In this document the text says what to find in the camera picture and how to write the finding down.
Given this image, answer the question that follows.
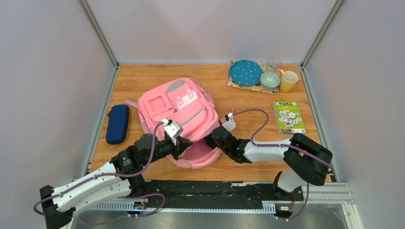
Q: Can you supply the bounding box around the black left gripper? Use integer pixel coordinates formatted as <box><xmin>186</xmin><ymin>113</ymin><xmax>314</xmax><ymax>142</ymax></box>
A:
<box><xmin>143</xmin><ymin>135</ymin><xmax>193</xmax><ymax>166</ymax></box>

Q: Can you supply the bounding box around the pink student backpack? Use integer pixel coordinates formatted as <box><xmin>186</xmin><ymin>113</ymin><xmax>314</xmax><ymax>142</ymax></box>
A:
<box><xmin>124</xmin><ymin>78</ymin><xmax>221</xmax><ymax>169</ymax></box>

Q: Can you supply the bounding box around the green comic book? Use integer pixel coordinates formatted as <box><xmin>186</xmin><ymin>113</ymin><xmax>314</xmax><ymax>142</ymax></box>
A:
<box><xmin>272</xmin><ymin>101</ymin><xmax>307</xmax><ymax>136</ymax></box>

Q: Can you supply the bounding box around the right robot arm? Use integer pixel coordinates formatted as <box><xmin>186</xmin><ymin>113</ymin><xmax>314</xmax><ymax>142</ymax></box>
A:
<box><xmin>204</xmin><ymin>126</ymin><xmax>333</xmax><ymax>200</ymax></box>

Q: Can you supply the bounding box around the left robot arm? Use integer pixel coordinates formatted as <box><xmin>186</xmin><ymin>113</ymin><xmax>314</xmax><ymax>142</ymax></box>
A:
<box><xmin>39</xmin><ymin>134</ymin><xmax>193</xmax><ymax>229</ymax></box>

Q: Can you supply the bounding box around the blue zippered pencil case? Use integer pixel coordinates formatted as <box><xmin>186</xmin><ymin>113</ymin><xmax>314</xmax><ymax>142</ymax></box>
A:
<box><xmin>106</xmin><ymin>104</ymin><xmax>129</xmax><ymax>145</ymax></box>

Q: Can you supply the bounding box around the patterned serving tray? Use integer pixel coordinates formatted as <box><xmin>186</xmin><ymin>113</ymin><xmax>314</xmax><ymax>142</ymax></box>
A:
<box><xmin>226</xmin><ymin>59</ymin><xmax>279</xmax><ymax>94</ymax></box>

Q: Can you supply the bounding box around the blue polka dot plate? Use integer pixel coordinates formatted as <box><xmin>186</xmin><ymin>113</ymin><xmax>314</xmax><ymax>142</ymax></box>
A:
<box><xmin>229</xmin><ymin>60</ymin><xmax>264</xmax><ymax>86</ymax></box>

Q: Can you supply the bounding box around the light green bowl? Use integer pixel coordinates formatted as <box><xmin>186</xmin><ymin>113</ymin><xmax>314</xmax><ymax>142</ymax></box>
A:
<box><xmin>260</xmin><ymin>72</ymin><xmax>280</xmax><ymax>88</ymax></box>

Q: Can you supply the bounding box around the yellow mug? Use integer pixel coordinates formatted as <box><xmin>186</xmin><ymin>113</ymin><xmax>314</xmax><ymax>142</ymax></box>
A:
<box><xmin>278</xmin><ymin>70</ymin><xmax>298</xmax><ymax>93</ymax></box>

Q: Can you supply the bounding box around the clear drinking glass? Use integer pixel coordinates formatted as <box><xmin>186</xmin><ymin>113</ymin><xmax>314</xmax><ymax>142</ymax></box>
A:
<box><xmin>266</xmin><ymin>56</ymin><xmax>282</xmax><ymax>73</ymax></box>

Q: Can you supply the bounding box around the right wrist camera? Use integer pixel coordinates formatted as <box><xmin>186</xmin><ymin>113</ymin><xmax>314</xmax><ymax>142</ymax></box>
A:
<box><xmin>220</xmin><ymin>113</ymin><xmax>236</xmax><ymax>131</ymax></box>

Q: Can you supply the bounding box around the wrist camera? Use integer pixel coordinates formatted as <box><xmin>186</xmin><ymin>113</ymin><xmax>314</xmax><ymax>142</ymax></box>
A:
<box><xmin>220</xmin><ymin>113</ymin><xmax>236</xmax><ymax>131</ymax></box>
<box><xmin>161</xmin><ymin>119</ymin><xmax>183</xmax><ymax>145</ymax></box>

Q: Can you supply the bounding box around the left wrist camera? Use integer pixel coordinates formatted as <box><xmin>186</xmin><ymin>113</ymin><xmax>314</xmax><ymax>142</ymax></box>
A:
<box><xmin>161</xmin><ymin>119</ymin><xmax>183</xmax><ymax>145</ymax></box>

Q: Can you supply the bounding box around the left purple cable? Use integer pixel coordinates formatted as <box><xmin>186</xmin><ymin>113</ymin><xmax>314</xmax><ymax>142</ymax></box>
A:
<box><xmin>33</xmin><ymin>121</ymin><xmax>167</xmax><ymax>219</ymax></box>

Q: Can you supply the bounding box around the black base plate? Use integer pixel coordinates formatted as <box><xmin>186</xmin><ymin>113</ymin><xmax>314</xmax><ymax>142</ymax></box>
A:
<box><xmin>130</xmin><ymin>180</ymin><xmax>305</xmax><ymax>209</ymax></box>

